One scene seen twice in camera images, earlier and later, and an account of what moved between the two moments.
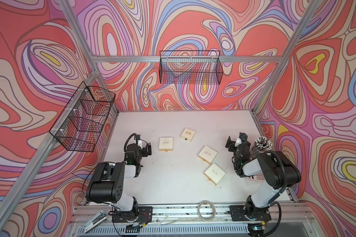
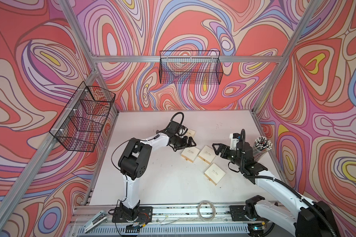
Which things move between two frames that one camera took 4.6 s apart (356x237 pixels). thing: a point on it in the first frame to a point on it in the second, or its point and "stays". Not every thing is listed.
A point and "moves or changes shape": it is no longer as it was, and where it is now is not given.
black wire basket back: (190, 67) stays
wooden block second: (188, 134) stays
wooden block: (166, 144) moves or changes shape
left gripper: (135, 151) to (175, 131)
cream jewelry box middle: (207, 154) stays
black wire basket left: (79, 127) stays
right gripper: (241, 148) to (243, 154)
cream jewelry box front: (214, 174) stays
